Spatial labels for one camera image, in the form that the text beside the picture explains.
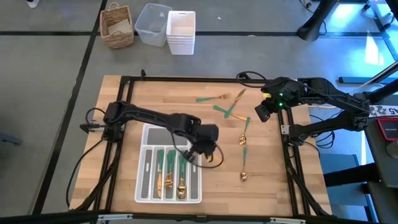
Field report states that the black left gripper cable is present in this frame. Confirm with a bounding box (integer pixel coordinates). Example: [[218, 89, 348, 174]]
[[172, 123, 225, 169]]

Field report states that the clear plastic bin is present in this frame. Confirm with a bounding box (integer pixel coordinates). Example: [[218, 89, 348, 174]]
[[134, 2, 173, 48]]

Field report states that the dark blue box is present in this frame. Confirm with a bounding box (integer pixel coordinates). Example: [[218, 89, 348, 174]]
[[320, 153, 368, 207]]

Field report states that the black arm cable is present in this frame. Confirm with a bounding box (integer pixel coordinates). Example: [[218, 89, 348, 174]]
[[65, 139, 105, 208]]

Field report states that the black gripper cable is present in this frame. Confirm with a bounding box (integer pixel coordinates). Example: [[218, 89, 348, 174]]
[[172, 123, 225, 169], [236, 70, 271, 89]]

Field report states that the gold spoon green handle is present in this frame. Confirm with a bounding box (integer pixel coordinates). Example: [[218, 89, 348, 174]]
[[177, 154, 187, 200], [239, 116, 252, 146], [178, 154, 189, 192], [239, 146, 249, 182]]

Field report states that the black desk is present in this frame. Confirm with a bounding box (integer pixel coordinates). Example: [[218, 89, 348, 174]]
[[353, 91, 398, 224]]

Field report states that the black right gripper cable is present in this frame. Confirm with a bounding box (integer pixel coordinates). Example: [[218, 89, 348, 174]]
[[236, 70, 271, 89]]

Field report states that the white cutlery tray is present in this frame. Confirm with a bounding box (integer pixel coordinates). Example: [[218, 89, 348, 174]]
[[134, 121, 203, 204]]

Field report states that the black desk crossbar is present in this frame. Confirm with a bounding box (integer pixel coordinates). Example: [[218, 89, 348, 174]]
[[323, 162, 382, 188]]

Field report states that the grey round object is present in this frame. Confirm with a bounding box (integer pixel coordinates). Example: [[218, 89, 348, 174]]
[[386, 139, 398, 160]]

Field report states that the black aluminium table frame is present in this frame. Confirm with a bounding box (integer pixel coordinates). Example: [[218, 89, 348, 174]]
[[70, 74, 332, 218]]

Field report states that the white plastic storage bin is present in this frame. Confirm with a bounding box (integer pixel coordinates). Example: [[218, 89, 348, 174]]
[[165, 10, 197, 56]]

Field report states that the red and black device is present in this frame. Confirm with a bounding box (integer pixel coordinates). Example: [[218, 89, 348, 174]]
[[375, 117, 398, 142]]

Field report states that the black aluminium crossbar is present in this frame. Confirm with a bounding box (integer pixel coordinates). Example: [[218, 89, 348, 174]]
[[0, 210, 398, 224]]

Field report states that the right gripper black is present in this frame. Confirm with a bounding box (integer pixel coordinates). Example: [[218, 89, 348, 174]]
[[254, 77, 301, 123]]

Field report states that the black stand leg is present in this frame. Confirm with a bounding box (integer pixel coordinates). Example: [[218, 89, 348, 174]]
[[297, 0, 340, 43]]

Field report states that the silver frame bracket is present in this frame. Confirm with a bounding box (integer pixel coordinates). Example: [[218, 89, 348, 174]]
[[97, 213, 134, 222], [269, 217, 307, 224]]

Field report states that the woven wicker basket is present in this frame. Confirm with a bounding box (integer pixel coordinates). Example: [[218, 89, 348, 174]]
[[99, 2, 135, 50]]

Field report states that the black cable bundle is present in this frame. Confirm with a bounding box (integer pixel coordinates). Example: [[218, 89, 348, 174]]
[[307, 113, 337, 149]]

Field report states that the white printed paper label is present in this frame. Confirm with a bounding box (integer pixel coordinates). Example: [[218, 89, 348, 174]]
[[369, 105, 398, 119]]

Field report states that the beige paper sheet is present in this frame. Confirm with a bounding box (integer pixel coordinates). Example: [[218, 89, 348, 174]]
[[107, 18, 131, 35]]

